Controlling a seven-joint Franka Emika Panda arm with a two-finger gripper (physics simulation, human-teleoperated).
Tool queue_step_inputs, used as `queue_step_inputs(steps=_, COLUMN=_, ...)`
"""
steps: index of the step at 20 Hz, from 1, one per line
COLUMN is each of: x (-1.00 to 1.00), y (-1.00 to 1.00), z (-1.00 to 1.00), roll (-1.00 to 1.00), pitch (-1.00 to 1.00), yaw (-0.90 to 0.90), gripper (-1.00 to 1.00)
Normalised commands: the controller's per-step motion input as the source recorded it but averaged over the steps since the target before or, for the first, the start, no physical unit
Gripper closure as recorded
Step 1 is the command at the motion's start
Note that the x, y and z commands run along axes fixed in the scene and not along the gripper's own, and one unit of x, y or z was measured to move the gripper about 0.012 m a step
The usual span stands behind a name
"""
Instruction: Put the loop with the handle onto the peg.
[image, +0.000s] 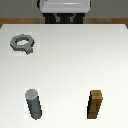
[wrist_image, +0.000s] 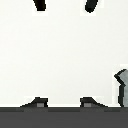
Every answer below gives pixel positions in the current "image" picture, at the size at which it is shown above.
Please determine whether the brown wooden block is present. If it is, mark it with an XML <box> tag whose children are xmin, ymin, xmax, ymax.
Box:
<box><xmin>87</xmin><ymin>89</ymin><xmax>103</xmax><ymax>120</ymax></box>

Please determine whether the grey loop with handle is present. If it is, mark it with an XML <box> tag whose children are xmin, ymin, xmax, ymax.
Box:
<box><xmin>9</xmin><ymin>34</ymin><xmax>35</xmax><ymax>56</ymax></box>

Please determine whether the grey cylindrical peg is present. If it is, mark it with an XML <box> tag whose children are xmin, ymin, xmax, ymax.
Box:
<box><xmin>24</xmin><ymin>88</ymin><xmax>43</xmax><ymax>120</ymax></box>

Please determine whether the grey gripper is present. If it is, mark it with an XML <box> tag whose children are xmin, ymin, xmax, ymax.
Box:
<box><xmin>37</xmin><ymin>0</ymin><xmax>93</xmax><ymax>24</ymax></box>

